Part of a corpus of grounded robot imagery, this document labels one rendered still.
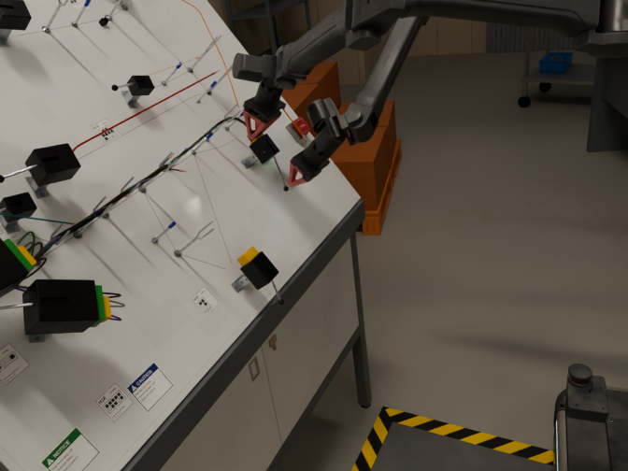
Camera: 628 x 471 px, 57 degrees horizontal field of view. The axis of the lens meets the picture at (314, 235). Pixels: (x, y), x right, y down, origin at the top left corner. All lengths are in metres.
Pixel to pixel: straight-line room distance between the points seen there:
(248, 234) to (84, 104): 0.46
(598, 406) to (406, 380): 0.75
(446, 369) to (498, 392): 0.22
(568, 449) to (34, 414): 1.41
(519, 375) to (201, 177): 1.53
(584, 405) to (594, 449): 0.13
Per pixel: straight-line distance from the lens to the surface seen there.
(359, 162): 3.19
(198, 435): 1.29
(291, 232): 1.49
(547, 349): 2.56
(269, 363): 1.47
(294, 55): 1.22
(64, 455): 1.05
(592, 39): 1.01
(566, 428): 1.94
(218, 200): 1.39
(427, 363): 2.44
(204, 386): 1.18
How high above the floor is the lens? 1.63
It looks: 29 degrees down
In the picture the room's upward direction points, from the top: 8 degrees counter-clockwise
